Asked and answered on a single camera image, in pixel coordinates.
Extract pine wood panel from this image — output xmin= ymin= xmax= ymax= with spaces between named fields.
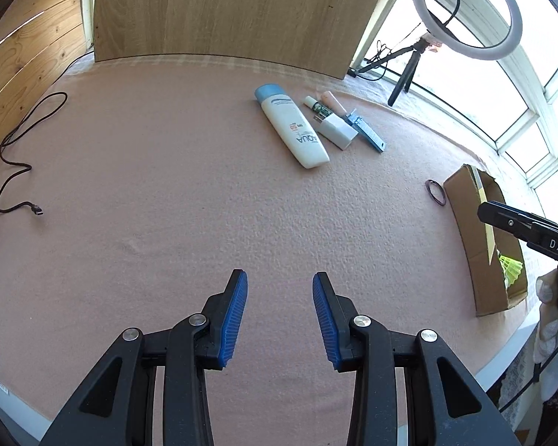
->
xmin=0 ymin=0 xmax=96 ymax=168

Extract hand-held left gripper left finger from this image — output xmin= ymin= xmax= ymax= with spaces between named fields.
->
xmin=39 ymin=268 xmax=249 ymax=446

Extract person's right hand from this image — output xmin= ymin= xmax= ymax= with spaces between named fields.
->
xmin=534 ymin=268 xmax=558 ymax=375

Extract white ring light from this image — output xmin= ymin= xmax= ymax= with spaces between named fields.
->
xmin=410 ymin=0 xmax=525 ymax=61

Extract pink and white tube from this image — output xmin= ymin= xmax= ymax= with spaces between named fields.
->
xmin=321 ymin=91 xmax=349 ymax=119

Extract blue phone stand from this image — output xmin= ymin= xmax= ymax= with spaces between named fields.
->
xmin=341 ymin=109 xmax=387 ymax=154

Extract black cable with remote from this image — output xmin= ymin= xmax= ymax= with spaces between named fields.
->
xmin=348 ymin=21 xmax=424 ymax=80

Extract light wooden board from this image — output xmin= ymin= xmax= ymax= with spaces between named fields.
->
xmin=93 ymin=0 xmax=401 ymax=81

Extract white charger plug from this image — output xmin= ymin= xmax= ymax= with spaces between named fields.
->
xmin=314 ymin=114 xmax=358 ymax=151

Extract black usb cable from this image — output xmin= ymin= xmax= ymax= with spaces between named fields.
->
xmin=0 ymin=92 xmax=68 ymax=218

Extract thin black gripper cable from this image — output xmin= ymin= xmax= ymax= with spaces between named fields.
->
xmin=497 ymin=330 xmax=558 ymax=412

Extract cardboard box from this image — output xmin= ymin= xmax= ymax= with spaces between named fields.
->
xmin=442 ymin=164 xmax=528 ymax=317

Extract white sunscreen bottle blue cap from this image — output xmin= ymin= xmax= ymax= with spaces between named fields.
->
xmin=253 ymin=84 xmax=330 ymax=169

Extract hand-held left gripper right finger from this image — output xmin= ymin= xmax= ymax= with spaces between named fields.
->
xmin=312 ymin=272 xmax=522 ymax=446

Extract green and white tube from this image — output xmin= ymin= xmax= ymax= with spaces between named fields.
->
xmin=304 ymin=95 xmax=331 ymax=124

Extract checked blanket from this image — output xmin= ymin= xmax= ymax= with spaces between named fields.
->
xmin=70 ymin=53 xmax=540 ymax=187

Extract ring light on tripod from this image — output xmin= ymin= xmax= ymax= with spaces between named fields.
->
xmin=353 ymin=0 xmax=558 ymax=196

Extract dark rubber bands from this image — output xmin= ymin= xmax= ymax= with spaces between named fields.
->
xmin=425 ymin=179 xmax=447 ymax=206

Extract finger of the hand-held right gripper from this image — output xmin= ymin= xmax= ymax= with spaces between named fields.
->
xmin=477 ymin=201 xmax=536 ymax=243

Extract yellow shuttlecock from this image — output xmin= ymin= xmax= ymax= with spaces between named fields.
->
xmin=495 ymin=253 xmax=525 ymax=289

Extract black tripod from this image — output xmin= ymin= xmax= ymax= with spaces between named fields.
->
xmin=356 ymin=32 xmax=440 ymax=107

